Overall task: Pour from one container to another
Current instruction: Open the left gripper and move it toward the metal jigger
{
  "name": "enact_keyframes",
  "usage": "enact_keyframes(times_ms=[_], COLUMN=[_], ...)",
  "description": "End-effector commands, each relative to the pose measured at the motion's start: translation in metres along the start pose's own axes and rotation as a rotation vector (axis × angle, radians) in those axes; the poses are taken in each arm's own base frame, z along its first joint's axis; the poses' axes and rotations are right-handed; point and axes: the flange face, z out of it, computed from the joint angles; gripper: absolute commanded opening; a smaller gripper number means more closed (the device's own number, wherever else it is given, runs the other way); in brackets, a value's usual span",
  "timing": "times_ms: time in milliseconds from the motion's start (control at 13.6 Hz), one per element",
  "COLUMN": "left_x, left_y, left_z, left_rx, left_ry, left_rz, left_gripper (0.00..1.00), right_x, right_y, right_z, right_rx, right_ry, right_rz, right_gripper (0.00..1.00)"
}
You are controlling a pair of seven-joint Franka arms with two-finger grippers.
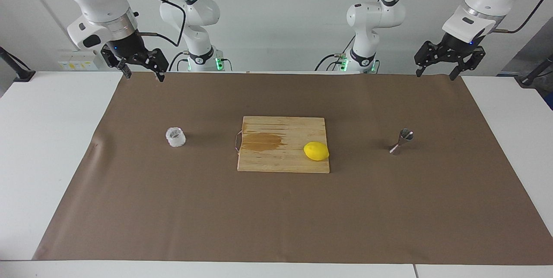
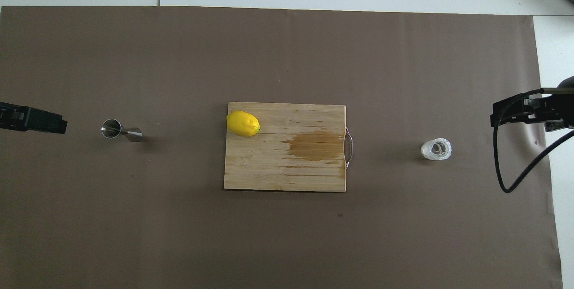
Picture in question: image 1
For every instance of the white wall socket box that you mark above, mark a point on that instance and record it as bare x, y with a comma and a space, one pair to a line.
77, 60

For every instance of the yellow lemon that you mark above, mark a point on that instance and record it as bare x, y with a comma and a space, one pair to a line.
316, 151

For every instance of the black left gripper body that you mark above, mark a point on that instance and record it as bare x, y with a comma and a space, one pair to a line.
457, 47

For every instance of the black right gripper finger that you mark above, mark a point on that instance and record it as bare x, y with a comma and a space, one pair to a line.
116, 58
156, 60

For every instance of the steel double jigger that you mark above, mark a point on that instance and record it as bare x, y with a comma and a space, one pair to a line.
404, 137

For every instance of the wooden cutting board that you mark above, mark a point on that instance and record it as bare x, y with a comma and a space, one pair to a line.
281, 161

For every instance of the black clamp stand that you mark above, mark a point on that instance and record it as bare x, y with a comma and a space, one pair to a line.
528, 80
21, 75

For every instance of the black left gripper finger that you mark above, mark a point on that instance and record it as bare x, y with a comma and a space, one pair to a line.
473, 61
430, 53

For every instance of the small clear glass cup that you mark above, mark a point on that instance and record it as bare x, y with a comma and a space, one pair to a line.
176, 138

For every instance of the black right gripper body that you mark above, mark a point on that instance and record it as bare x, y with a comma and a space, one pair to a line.
127, 45

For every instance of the brown paper table mat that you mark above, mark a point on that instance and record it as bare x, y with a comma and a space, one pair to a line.
173, 204

